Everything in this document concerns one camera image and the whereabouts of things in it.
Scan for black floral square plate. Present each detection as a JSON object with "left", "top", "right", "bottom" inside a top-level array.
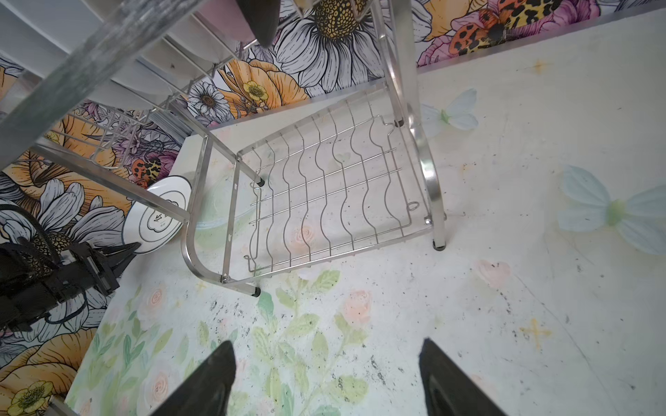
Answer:
[{"left": 237, "top": 0, "right": 281, "bottom": 48}]

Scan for pink round plate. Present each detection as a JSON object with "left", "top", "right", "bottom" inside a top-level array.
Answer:
[{"left": 197, "top": 0, "right": 255, "bottom": 43}]

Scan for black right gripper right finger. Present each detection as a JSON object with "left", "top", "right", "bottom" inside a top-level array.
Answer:
[{"left": 419, "top": 338, "right": 506, "bottom": 416}]

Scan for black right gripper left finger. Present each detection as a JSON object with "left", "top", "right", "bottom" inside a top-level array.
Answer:
[{"left": 153, "top": 341, "right": 237, "bottom": 416}]

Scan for white plate green rim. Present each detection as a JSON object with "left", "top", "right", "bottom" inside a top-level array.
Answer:
[{"left": 121, "top": 175, "right": 192, "bottom": 255}]

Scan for chrome two-tier dish rack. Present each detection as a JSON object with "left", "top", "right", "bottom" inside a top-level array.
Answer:
[{"left": 1, "top": 1, "right": 447, "bottom": 296}]

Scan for white plate red characters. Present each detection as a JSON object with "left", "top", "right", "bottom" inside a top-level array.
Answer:
[{"left": 1, "top": 1, "right": 170, "bottom": 110}]

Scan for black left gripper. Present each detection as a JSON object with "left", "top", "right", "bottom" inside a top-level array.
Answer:
[{"left": 1, "top": 242, "right": 142, "bottom": 332}]

